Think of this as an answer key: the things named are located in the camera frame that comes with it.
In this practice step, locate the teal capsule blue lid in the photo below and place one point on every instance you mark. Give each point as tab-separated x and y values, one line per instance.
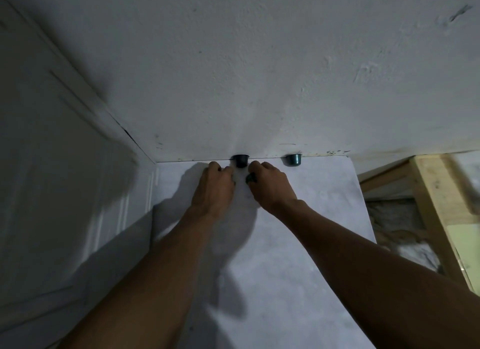
240	160
251	178

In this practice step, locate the person's left forearm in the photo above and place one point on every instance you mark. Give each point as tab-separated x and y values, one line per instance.
150	285

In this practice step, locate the person's left hand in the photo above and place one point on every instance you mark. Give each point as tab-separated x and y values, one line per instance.
212	193

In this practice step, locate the white marble table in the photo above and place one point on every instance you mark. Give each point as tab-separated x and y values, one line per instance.
292	285

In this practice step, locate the person's right hand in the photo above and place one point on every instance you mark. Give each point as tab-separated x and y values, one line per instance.
275	189

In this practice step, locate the person's right forearm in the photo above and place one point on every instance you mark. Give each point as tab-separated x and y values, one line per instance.
382	281

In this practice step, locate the white drawer cabinet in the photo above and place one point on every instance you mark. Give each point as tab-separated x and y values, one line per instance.
56	210

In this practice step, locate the clear plastic sheet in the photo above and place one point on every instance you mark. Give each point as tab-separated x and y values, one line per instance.
467	255

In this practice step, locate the pale wooden side table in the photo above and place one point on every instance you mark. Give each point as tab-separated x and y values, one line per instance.
431	180

